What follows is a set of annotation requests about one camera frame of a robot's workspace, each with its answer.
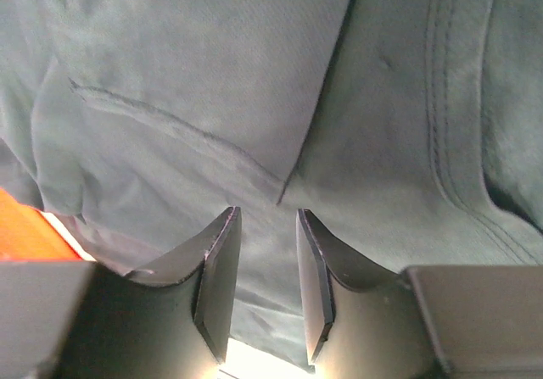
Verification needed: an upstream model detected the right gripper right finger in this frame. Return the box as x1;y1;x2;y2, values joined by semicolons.
296;209;447;378

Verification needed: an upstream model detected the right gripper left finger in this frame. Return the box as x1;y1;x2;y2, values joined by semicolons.
63;207;242;378

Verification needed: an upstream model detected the black t shirt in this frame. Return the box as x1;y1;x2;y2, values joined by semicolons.
1;0;542;368

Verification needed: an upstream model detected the red plastic bin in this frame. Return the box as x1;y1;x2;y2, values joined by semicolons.
1;189;94;261

